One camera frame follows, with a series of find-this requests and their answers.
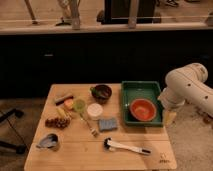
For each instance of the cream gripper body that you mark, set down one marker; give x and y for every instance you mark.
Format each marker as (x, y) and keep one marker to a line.
(168, 117)

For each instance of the white dish brush black head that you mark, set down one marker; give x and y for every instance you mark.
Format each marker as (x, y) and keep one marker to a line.
(113, 145)

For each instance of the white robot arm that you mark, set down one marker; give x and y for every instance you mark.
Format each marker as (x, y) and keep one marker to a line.
(187, 84)

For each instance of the white paper cup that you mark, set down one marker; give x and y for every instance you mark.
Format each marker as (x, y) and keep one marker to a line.
(95, 111)

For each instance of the blue crumpled metal cup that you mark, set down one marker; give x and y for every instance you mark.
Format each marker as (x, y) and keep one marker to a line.
(50, 141)

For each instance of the orange bowl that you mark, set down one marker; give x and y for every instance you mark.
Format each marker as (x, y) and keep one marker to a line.
(143, 109)

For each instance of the green plastic tray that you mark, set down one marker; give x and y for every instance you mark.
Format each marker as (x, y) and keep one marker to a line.
(131, 90)

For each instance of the blue sponge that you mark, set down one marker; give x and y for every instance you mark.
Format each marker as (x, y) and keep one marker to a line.
(107, 124)

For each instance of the dark brown bowl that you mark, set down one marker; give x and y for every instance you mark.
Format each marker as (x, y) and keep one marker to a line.
(101, 93)

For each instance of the wooden folding table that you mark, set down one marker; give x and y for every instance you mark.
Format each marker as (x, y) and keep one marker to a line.
(80, 151)

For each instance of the orange toy fruit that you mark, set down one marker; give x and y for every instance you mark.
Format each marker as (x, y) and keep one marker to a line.
(69, 104)

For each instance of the yellow toy corn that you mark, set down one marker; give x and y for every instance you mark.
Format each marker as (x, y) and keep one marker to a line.
(63, 113)

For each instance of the brown rectangular block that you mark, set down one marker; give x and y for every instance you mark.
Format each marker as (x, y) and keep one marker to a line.
(60, 100)

